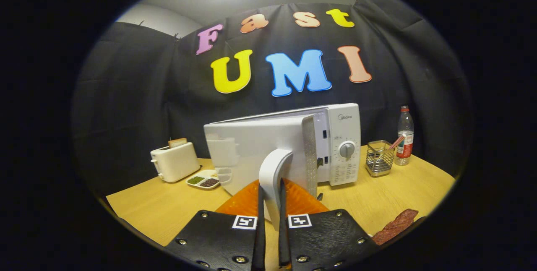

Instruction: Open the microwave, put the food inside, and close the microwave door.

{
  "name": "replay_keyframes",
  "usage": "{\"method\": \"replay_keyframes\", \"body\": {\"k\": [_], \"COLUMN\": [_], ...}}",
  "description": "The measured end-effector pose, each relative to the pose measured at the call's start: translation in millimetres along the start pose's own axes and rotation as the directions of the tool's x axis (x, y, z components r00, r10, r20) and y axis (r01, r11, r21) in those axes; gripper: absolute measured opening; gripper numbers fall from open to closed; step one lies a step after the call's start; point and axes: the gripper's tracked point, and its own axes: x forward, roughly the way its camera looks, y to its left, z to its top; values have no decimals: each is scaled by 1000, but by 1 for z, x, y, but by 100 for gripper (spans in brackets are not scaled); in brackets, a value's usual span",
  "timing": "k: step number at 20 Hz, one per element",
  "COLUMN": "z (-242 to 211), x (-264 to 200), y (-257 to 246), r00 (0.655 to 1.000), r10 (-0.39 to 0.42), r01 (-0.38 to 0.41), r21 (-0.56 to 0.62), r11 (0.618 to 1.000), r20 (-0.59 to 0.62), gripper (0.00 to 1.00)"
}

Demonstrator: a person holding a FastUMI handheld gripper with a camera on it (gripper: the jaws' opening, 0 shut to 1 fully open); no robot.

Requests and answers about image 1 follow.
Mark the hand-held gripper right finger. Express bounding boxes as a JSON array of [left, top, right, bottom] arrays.
[[278, 178, 380, 271]]

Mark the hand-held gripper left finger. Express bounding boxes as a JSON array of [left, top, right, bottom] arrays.
[[164, 179, 267, 271]]

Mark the white toaster oven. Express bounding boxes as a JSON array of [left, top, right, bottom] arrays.
[[203, 103, 362, 232]]

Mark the brown meat strip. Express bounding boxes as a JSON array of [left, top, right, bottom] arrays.
[[371, 209, 419, 246]]

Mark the cream bread toaster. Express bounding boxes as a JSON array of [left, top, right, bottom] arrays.
[[150, 142, 201, 183]]

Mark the white divided dish with beans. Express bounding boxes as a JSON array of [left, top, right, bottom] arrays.
[[186, 169, 221, 190]]

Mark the red striped straw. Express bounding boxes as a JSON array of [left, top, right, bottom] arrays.
[[388, 133, 407, 151]]

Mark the clear plastic water bottle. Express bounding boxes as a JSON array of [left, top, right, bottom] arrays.
[[394, 105, 415, 166]]

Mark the metal wire basket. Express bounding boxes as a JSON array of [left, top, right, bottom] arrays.
[[365, 140, 396, 177]]

